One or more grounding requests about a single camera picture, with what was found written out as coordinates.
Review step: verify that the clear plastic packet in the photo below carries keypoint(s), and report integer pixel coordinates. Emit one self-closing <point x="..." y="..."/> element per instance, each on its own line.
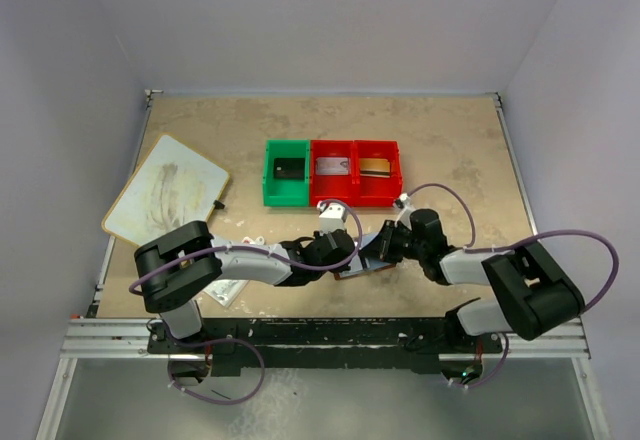
<point x="227" y="280"/>

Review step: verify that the white board yellow rim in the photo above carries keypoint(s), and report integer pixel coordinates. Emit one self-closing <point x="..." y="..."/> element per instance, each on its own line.
<point x="173" y="185"/>

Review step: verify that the aluminium frame rail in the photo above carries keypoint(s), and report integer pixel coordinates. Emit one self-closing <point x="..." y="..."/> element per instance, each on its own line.
<point x="129" y="338"/>

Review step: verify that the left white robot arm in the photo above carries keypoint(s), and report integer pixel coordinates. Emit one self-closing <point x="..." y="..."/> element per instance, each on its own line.
<point x="175" y="268"/>

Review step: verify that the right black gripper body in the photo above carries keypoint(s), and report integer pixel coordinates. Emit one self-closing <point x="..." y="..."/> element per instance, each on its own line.
<point x="383" y="242"/>

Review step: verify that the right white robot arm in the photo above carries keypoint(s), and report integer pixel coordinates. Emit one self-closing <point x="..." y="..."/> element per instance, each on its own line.
<point x="532" y="293"/>

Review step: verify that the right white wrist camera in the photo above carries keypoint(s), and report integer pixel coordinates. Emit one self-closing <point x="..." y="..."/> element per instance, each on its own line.
<point x="404" y="207"/>

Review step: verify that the red plastic bin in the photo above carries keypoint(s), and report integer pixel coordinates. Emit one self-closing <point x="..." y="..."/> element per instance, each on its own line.
<point x="378" y="192"/>
<point x="338" y="187"/>

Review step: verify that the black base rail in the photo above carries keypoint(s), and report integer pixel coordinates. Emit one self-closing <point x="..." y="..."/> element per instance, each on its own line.
<point x="423" y="345"/>

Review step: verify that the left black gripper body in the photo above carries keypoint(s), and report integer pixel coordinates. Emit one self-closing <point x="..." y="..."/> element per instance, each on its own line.
<point x="347" y="248"/>

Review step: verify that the red middle plastic bin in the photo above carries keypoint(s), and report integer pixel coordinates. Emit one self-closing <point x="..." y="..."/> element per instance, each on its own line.
<point x="338" y="187"/>

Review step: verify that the grey chip card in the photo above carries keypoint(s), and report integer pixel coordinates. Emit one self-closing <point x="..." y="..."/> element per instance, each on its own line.
<point x="288" y="168"/>

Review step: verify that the gold card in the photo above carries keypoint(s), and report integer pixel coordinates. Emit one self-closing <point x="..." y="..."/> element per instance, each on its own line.
<point x="375" y="167"/>

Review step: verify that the brown leather card holder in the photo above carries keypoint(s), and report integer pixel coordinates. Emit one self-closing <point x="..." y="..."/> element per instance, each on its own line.
<point x="362" y="264"/>

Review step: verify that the silver card in bin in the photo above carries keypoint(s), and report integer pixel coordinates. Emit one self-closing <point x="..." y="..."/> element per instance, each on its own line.
<point x="332" y="166"/>

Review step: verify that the red right plastic bin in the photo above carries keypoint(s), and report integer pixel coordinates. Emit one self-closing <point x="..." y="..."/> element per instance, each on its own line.
<point x="378" y="192"/>

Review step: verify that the green plastic bin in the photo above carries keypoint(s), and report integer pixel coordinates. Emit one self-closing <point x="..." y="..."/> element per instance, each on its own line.
<point x="286" y="193"/>

